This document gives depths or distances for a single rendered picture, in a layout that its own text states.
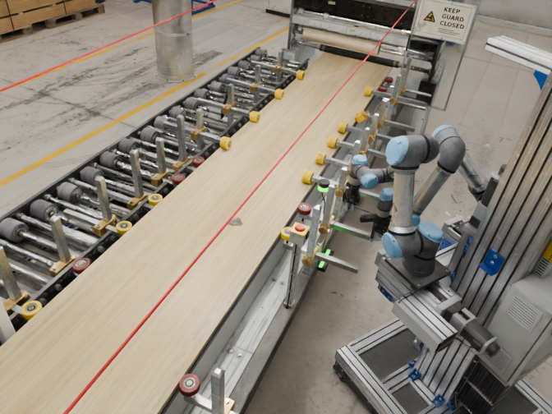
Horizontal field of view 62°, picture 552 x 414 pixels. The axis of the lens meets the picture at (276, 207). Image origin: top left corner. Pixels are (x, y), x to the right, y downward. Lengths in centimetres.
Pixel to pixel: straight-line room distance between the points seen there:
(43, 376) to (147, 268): 64
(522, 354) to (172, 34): 523
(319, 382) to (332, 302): 65
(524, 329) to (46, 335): 196
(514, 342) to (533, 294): 25
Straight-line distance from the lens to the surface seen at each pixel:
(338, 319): 332
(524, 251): 210
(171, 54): 632
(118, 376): 198
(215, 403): 180
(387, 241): 209
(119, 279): 230
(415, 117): 501
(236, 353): 233
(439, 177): 229
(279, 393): 295
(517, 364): 231
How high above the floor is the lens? 255
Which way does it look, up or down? 38 degrees down
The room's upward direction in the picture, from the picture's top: 6 degrees clockwise
